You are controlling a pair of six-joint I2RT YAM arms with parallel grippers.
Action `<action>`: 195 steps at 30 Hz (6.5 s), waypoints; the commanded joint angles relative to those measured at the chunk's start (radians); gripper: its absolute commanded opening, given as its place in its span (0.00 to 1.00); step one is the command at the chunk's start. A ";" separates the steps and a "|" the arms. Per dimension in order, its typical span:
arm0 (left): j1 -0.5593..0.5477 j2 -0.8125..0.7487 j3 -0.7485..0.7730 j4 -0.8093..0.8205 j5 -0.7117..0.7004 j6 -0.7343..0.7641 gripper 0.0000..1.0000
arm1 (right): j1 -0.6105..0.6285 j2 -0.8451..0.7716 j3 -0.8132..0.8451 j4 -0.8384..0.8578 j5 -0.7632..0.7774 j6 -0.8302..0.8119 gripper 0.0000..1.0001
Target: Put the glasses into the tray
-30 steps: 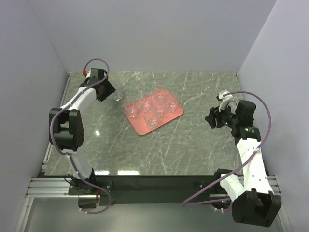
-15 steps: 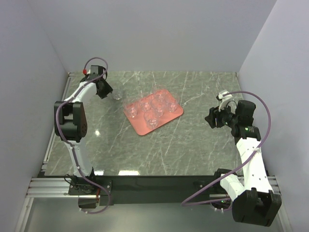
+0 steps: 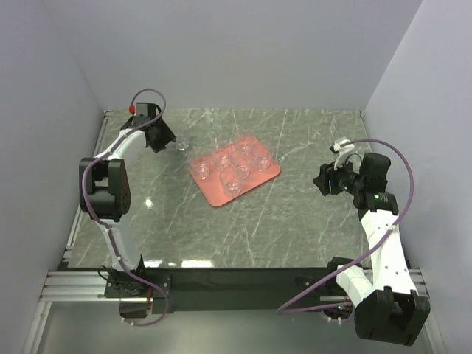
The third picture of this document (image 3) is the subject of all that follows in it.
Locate aluminium frame rail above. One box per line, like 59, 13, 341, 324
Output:
40, 268, 432, 303

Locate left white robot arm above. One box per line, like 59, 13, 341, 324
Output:
79, 103, 176, 296

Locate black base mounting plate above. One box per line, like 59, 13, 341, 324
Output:
104, 268, 329, 314

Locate clear glass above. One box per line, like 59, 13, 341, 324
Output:
187, 150, 211, 180
232, 131, 255, 152
212, 147, 232, 171
220, 168, 243, 198
252, 144, 273, 172
230, 149, 253, 179

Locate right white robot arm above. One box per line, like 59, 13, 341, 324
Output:
313, 153, 431, 346

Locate pink plastic tray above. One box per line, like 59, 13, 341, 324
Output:
189, 137, 280, 207

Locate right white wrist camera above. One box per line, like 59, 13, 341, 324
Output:
330, 137, 355, 170

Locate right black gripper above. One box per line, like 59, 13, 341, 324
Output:
312, 153, 365, 196

